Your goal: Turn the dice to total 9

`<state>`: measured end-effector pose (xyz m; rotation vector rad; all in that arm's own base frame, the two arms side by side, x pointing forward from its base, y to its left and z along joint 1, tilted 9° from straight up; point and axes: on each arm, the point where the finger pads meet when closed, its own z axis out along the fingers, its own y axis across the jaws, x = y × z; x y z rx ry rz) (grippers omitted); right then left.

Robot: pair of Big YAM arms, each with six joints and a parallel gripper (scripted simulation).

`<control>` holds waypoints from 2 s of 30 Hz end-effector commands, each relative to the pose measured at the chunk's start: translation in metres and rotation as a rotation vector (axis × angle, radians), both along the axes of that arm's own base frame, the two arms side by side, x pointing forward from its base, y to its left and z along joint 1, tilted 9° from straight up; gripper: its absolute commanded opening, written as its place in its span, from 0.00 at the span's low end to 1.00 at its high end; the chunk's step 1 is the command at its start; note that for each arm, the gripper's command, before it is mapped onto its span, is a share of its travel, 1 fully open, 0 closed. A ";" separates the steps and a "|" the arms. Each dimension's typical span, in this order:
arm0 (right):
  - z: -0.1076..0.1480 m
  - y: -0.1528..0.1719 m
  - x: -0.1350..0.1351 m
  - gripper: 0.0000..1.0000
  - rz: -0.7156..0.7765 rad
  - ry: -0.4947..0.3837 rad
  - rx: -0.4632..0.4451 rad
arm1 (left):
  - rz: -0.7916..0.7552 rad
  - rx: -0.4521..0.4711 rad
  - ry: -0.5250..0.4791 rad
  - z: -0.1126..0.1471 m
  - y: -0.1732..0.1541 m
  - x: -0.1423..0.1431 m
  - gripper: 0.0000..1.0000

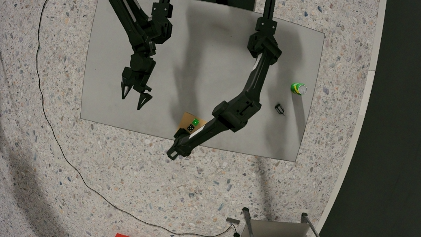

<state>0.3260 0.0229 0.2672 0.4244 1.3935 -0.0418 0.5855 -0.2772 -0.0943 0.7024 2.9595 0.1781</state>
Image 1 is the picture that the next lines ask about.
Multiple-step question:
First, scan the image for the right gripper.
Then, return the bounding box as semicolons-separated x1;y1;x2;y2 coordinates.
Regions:
121;82;153;110

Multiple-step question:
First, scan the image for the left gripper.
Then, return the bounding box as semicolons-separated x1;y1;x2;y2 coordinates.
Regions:
174;128;191;138

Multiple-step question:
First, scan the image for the green drink can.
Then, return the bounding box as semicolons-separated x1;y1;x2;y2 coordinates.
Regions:
290;83;307;95

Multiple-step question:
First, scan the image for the black die with white pips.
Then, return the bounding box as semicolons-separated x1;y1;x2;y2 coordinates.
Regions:
187;124;195;132

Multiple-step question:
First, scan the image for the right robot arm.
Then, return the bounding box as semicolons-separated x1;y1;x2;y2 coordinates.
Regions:
109;0;169;86

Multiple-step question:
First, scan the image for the tan flat mat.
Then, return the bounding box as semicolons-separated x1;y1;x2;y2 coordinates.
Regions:
176;112;207;134

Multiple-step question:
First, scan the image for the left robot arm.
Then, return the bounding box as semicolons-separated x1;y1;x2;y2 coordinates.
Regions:
166;35;282;160

